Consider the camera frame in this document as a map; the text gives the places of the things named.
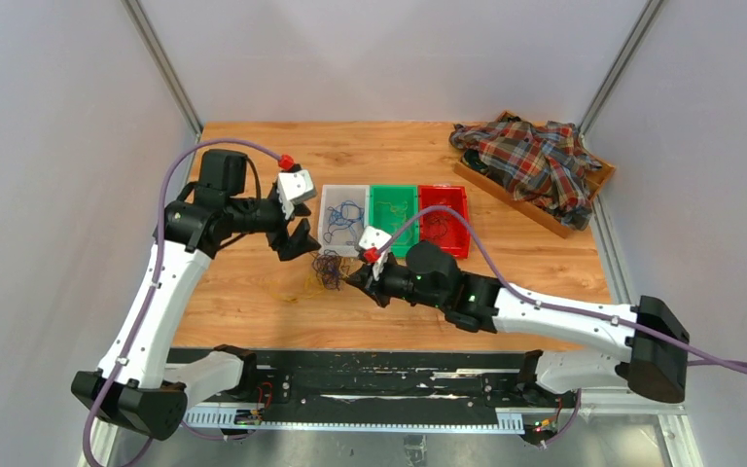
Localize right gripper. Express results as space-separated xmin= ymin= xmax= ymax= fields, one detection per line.
xmin=345 ymin=253 xmax=445 ymax=309

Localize wire bundle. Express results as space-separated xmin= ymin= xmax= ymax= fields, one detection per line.
xmin=308 ymin=249 xmax=352 ymax=293

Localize yellow wire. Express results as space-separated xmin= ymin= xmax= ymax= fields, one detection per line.
xmin=267 ymin=273 xmax=330 ymax=305

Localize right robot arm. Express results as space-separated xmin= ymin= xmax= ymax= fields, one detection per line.
xmin=345 ymin=241 xmax=690 ymax=406

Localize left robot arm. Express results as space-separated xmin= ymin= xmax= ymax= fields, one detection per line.
xmin=71 ymin=149 xmax=319 ymax=441

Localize white plastic bin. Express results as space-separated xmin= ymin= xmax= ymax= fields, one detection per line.
xmin=317 ymin=184 xmax=370 ymax=258

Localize green plastic bin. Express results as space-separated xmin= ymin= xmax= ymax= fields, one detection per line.
xmin=368 ymin=185 xmax=419 ymax=259

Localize red plastic bin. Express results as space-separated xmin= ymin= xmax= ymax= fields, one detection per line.
xmin=418 ymin=185 xmax=471 ymax=259

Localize wooden tray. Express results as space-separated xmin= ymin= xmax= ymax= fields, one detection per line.
xmin=453 ymin=110 xmax=616 ymax=239

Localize plaid shirt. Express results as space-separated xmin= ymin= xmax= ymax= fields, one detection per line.
xmin=448 ymin=114 xmax=603 ymax=232

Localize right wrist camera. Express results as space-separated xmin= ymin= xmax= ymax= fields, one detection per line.
xmin=356 ymin=226 xmax=392 ymax=280

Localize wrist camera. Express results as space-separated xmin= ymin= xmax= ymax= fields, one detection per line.
xmin=276 ymin=169 xmax=317 ymax=221
xmin=356 ymin=226 xmax=392 ymax=280

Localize sorted wires in bin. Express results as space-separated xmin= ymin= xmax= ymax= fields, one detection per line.
xmin=325 ymin=198 xmax=369 ymax=246

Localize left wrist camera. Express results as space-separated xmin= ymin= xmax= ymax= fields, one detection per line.
xmin=276 ymin=169 xmax=317 ymax=221

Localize yellow wires in green bin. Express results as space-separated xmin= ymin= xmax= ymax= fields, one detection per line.
xmin=376 ymin=198 xmax=413 ymax=224

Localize brown wires in red bin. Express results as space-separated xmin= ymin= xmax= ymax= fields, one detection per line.
xmin=426 ymin=209 xmax=462 ymax=245

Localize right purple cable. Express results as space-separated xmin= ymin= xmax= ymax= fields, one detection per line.
xmin=363 ymin=205 xmax=747 ymax=446

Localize purple cable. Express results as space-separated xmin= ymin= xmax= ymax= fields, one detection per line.
xmin=363 ymin=205 xmax=747 ymax=446
xmin=82 ymin=138 xmax=295 ymax=467

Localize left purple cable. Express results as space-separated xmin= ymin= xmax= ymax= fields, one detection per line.
xmin=82 ymin=138 xmax=295 ymax=467

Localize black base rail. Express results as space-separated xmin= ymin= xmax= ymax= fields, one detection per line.
xmin=183 ymin=349 xmax=578 ymax=446

